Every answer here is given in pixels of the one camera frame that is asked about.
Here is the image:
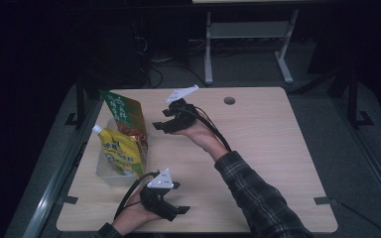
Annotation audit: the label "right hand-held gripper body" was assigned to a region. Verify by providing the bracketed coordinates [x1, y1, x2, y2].
[164, 84, 200, 134]

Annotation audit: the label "yellow spouted pouch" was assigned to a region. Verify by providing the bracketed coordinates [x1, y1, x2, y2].
[91, 124, 146, 179]

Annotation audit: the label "hand-held gripper cable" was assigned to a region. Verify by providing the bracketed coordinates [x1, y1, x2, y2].
[113, 171, 160, 221]
[178, 103, 232, 153]

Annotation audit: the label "person's left hand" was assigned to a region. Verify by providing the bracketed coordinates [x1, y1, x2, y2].
[112, 189, 163, 236]

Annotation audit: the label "white metal table frame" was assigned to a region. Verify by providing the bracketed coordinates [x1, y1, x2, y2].
[203, 9, 301, 85]

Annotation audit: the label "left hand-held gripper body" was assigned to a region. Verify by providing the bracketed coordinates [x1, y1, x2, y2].
[139, 168, 180, 222]

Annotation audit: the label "right hand-held gripper cable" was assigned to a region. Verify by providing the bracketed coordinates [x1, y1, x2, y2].
[178, 103, 232, 153]

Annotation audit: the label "aluminium rail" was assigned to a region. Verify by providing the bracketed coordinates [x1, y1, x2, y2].
[330, 95, 381, 214]
[21, 95, 107, 238]

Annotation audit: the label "person's right hand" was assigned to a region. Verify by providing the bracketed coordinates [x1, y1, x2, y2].
[175, 121, 229, 162]

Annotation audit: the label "grey table bracket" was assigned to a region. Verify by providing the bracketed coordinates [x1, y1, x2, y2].
[313, 196, 340, 206]
[58, 195, 79, 205]

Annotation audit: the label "black floor cables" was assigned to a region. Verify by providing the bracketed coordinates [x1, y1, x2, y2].
[138, 33, 209, 89]

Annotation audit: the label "clear plastic container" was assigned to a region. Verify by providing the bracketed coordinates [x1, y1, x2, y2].
[95, 117, 150, 187]

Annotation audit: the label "black cable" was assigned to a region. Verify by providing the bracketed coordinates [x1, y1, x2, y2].
[338, 201, 381, 238]

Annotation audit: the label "black metal stand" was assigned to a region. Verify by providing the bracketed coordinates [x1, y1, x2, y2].
[345, 65, 375, 130]
[63, 75, 87, 130]

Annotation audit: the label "left hand-held gripper cable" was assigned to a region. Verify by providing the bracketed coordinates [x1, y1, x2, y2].
[113, 171, 160, 221]

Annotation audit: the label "green and red snack packet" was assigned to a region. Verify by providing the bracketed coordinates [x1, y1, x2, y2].
[99, 89, 149, 147]

